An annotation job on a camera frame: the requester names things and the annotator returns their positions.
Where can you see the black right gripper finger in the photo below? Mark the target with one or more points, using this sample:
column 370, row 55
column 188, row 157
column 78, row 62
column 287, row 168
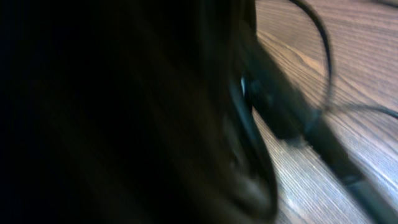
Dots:
column 129, row 112

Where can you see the black USB cable long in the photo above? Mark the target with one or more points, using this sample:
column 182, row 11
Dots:
column 327, row 105

